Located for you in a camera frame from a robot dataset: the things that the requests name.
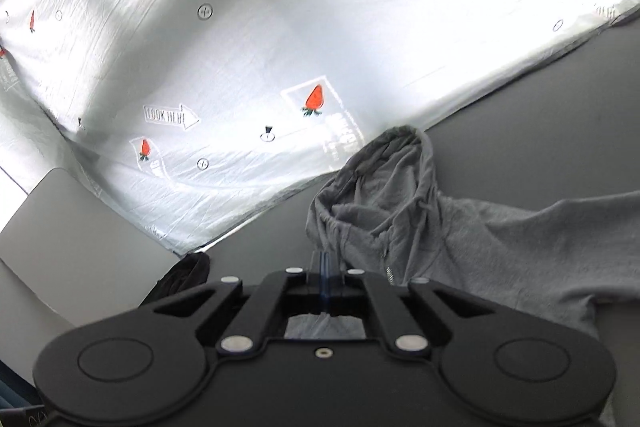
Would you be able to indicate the white printed sheet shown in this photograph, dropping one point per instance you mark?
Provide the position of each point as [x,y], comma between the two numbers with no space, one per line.
[300,32]

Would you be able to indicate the black cloth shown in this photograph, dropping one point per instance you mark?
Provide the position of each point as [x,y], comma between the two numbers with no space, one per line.
[182,277]

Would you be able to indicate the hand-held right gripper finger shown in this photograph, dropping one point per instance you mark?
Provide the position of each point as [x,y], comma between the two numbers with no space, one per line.
[327,282]
[317,282]

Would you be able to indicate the grey flat panel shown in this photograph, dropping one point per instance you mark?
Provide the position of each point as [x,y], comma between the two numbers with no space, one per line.
[75,242]

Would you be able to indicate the grey hoodie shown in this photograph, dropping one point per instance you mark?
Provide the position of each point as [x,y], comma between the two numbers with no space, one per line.
[450,247]

